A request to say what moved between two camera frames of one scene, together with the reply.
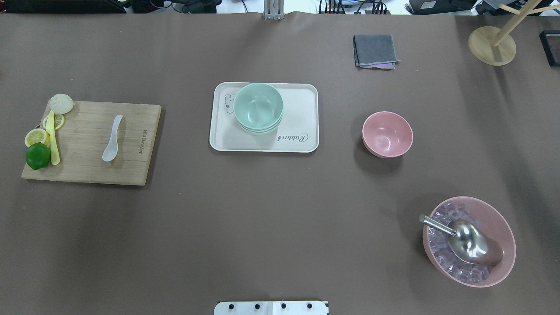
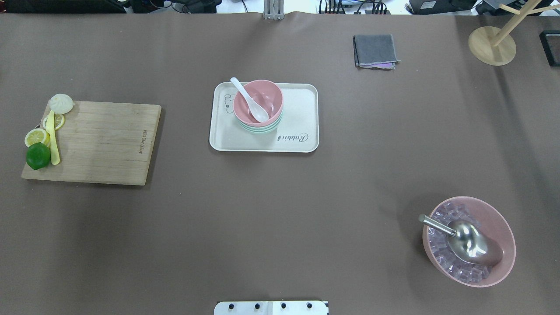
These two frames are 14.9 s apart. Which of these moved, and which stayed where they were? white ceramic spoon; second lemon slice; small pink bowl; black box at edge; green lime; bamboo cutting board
Moved: small pink bowl; white ceramic spoon
Stayed: black box at edge; green lime; second lemon slice; bamboo cutting board
